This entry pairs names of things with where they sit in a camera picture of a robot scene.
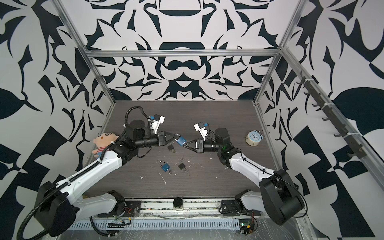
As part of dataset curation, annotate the small blue alarm clock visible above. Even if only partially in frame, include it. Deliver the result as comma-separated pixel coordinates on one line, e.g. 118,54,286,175
245,130,264,147

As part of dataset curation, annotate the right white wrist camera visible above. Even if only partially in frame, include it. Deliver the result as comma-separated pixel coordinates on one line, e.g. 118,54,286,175
194,122,209,141

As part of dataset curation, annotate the wall hook rail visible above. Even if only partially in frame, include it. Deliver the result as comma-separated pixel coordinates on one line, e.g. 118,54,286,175
298,76,369,159

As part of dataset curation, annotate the black padlock with key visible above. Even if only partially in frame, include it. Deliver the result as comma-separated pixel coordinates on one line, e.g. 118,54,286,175
178,158,189,173

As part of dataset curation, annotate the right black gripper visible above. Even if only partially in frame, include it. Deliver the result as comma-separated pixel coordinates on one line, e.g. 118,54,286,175
185,139,224,156

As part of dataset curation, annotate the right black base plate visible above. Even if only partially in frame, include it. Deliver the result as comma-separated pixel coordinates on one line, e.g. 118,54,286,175
219,189,262,217

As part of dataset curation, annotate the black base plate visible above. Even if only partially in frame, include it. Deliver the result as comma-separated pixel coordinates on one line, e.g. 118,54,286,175
219,189,262,217
97,200,142,218

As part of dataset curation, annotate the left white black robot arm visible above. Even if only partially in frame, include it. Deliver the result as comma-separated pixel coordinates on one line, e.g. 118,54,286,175
29,115,185,239

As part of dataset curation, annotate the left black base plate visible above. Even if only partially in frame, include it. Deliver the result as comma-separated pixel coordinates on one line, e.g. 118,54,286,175
97,200,142,218

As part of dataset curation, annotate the front blue padlock with key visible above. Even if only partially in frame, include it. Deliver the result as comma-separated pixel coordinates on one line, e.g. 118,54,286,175
159,161,172,174

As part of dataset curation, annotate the black round knob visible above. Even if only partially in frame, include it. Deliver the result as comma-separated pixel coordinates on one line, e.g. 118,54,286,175
173,197,184,211

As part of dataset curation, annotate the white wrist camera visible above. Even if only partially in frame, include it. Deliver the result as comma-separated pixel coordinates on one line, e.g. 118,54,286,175
194,122,209,141
148,115,165,135

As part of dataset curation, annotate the black corrugated cable hose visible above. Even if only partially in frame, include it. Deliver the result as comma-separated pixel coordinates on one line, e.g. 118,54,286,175
16,105,151,240

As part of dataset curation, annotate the green circuit board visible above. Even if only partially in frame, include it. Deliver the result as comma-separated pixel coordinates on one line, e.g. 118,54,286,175
239,219,258,236

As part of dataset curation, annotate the plush doll striped shirt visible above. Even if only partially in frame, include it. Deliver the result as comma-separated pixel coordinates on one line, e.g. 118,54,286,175
92,133,119,159

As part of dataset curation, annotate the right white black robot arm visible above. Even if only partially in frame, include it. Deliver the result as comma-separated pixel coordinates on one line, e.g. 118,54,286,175
182,128,308,226

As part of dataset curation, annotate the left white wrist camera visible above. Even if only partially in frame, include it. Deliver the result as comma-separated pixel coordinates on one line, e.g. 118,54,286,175
148,115,165,135

